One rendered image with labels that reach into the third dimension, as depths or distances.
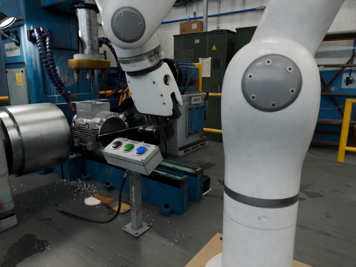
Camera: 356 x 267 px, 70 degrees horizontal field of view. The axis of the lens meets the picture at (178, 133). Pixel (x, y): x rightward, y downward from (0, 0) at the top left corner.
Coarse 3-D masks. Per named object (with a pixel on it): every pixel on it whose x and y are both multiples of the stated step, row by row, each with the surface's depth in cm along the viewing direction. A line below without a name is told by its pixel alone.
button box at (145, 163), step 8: (136, 144) 73; (144, 144) 72; (104, 152) 74; (112, 152) 73; (120, 152) 71; (128, 152) 70; (144, 152) 68; (152, 152) 68; (160, 152) 70; (112, 160) 74; (120, 160) 71; (128, 160) 69; (136, 160) 66; (144, 160) 66; (152, 160) 68; (160, 160) 71; (128, 168) 72; (136, 168) 69; (144, 168) 66; (152, 168) 68
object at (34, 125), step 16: (0, 112) 83; (16, 112) 83; (32, 112) 87; (48, 112) 90; (16, 128) 81; (32, 128) 83; (48, 128) 87; (64, 128) 92; (16, 144) 80; (32, 144) 83; (48, 144) 87; (64, 144) 92; (16, 160) 81; (32, 160) 84; (48, 160) 90; (64, 160) 96; (16, 176) 89
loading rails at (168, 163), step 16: (96, 160) 111; (80, 176) 116; (96, 176) 114; (112, 176) 107; (128, 176) 100; (144, 176) 95; (160, 176) 90; (176, 176) 90; (192, 176) 94; (128, 192) 102; (144, 192) 96; (160, 192) 91; (176, 192) 86; (192, 192) 95; (160, 208) 88; (176, 208) 88
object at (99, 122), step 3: (75, 114) 117; (72, 117) 117; (75, 117) 116; (78, 117) 117; (120, 117) 115; (123, 117) 116; (96, 120) 106; (99, 120) 106; (102, 120) 107; (123, 120) 116; (96, 123) 106; (99, 123) 106; (99, 147) 109; (102, 147) 108; (99, 150) 108; (102, 153) 109
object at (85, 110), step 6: (78, 102) 118; (84, 102) 121; (90, 102) 123; (96, 102) 123; (102, 102) 121; (108, 102) 118; (78, 108) 116; (84, 108) 114; (90, 108) 111; (96, 108) 113; (102, 108) 115; (108, 108) 118; (78, 114) 117; (84, 114) 115; (90, 114) 112
